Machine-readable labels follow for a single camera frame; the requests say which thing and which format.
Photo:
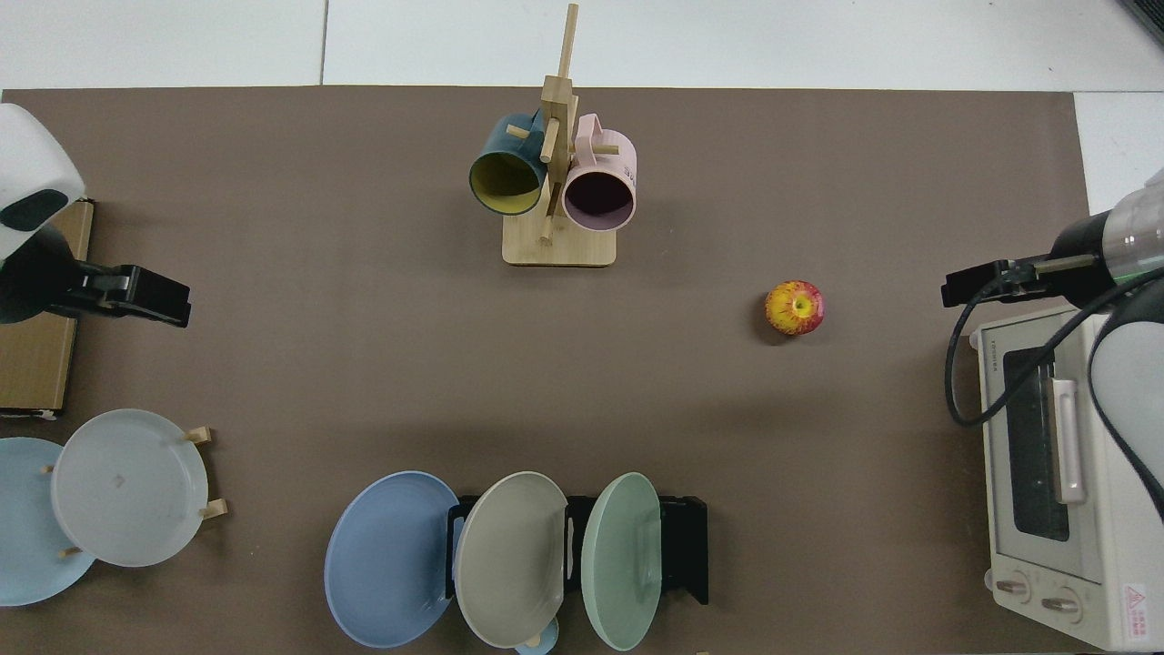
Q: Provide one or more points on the red yellow apple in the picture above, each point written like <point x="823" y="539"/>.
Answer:
<point x="794" y="307"/>

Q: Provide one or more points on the pale grey plate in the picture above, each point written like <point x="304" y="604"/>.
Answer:
<point x="127" y="491"/>

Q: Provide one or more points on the wooden plate stand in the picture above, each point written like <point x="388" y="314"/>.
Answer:
<point x="215" y="509"/>

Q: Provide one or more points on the light blue plate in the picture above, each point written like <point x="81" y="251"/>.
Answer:
<point x="23" y="546"/>

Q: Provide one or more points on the black dish rack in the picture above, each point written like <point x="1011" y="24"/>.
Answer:
<point x="682" y="546"/>

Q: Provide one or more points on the beige plate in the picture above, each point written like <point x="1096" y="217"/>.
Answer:
<point x="509" y="564"/>

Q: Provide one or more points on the green plate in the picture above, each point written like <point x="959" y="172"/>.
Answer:
<point x="618" y="564"/>

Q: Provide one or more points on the brown table cloth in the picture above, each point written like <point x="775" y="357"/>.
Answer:
<point x="364" y="364"/>

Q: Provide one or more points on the dark equipment corner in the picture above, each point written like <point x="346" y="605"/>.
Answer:
<point x="1150" y="14"/>

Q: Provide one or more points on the pale toaster oven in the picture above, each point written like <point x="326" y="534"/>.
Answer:
<point x="1073" y="564"/>

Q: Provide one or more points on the dark teal cup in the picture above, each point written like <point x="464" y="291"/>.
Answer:
<point x="496" y="141"/>

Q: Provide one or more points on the pink cup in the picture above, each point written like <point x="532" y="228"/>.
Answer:
<point x="596" y="200"/>

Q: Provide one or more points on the wooden cup stand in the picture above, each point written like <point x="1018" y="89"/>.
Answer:
<point x="582" y="247"/>

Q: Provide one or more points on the small blue round thing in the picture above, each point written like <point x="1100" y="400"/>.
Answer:
<point x="538" y="644"/>

